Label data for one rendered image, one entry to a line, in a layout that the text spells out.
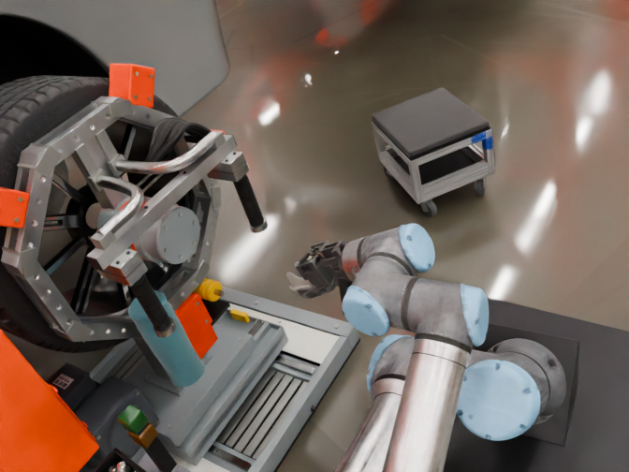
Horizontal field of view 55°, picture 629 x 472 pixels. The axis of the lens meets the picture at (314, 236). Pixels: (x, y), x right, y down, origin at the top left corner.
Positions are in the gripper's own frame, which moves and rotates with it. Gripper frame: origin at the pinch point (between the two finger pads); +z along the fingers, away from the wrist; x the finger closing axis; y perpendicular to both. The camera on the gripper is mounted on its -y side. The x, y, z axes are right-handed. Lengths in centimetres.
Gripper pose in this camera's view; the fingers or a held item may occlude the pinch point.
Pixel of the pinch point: (296, 287)
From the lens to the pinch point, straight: 135.4
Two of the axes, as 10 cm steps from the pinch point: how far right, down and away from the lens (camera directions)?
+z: -6.7, 2.3, 7.1
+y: -5.8, -7.5, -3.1
